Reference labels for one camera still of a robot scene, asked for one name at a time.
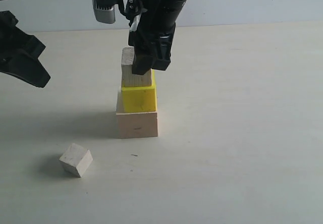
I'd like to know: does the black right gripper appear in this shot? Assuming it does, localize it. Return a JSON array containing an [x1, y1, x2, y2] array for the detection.
[[127, 7, 177, 75]]

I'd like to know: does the small pale wooden cube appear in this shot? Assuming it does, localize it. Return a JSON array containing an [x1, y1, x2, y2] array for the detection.
[[59, 143, 93, 178]]

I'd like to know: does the yellow painted wooden cube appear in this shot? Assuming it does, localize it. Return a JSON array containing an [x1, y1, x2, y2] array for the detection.
[[121, 70, 157, 113]]

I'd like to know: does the medium grained wooden cube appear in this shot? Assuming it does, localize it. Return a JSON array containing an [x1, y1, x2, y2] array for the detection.
[[121, 47, 152, 87]]

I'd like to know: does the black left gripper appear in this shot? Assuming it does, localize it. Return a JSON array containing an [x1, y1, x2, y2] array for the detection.
[[1, 11, 50, 88]]

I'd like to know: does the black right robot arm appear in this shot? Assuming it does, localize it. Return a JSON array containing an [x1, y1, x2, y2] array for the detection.
[[128, 0, 187, 75]]

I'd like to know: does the large natural wooden cube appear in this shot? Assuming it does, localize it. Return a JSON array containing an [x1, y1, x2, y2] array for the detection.
[[116, 91, 158, 139]]

